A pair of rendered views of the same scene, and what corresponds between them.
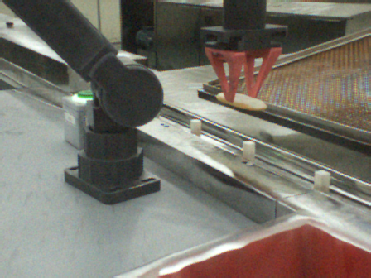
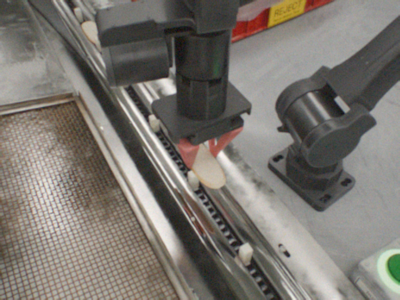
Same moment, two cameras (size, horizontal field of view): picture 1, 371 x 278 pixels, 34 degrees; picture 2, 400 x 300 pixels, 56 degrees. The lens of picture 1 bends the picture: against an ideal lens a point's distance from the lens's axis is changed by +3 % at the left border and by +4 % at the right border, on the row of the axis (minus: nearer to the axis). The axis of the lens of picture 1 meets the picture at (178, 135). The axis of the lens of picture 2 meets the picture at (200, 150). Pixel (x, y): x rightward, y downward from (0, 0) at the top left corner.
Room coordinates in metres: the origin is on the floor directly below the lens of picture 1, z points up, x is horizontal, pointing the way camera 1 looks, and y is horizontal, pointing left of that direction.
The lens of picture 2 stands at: (1.12, -0.08, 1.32)
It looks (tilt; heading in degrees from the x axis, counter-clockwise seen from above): 49 degrees down; 181
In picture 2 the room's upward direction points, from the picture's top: straight up
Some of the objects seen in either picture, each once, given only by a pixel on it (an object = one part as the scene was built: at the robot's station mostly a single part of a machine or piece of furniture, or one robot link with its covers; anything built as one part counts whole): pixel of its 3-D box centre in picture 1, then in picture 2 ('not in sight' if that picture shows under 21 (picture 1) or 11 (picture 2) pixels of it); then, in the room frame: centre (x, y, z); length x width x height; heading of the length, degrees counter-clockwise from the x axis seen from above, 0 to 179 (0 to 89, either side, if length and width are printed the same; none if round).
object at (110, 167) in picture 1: (111, 156); (314, 160); (0.74, 0.09, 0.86); 0.12 x 0.09 x 0.08; 38
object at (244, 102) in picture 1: (240, 99); (200, 159); (0.80, -0.09, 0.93); 0.10 x 0.04 x 0.01; 30
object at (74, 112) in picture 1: (92, 130); (383, 291); (0.94, 0.14, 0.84); 0.08 x 0.08 x 0.11; 31
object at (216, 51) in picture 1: (238, 67); (205, 133); (0.79, -0.08, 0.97); 0.07 x 0.07 x 0.09; 30
